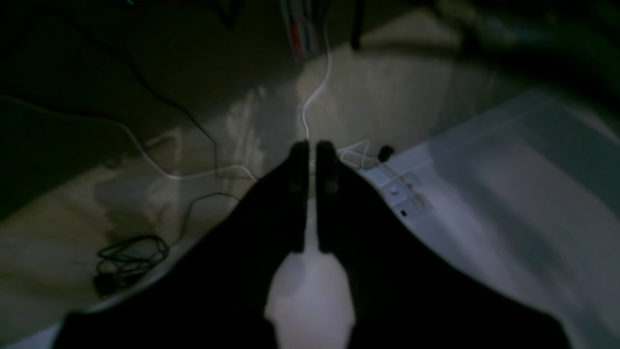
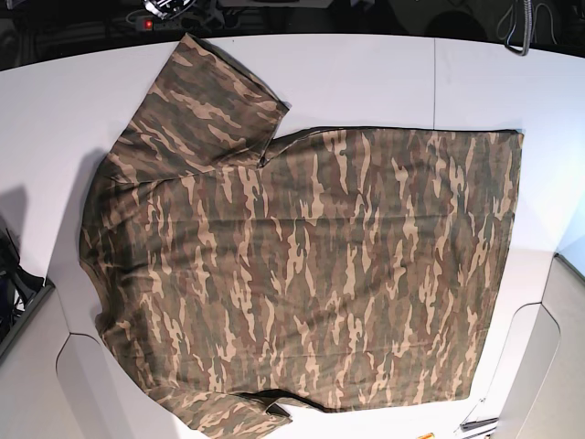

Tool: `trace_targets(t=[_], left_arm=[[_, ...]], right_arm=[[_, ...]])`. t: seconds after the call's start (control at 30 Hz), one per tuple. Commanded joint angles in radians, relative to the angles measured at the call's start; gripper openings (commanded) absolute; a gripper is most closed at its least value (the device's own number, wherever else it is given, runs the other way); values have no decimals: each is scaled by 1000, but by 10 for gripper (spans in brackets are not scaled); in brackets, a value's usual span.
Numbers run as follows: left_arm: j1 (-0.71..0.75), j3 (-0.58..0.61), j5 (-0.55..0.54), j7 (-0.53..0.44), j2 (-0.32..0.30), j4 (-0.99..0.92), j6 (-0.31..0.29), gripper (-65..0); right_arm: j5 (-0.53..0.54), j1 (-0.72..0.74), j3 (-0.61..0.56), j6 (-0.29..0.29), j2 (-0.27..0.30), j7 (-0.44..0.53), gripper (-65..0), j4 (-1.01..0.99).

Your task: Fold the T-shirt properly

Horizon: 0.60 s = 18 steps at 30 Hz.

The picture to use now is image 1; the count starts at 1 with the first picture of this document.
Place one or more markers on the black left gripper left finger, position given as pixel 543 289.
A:
pixel 215 296

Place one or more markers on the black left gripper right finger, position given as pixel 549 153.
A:
pixel 405 295

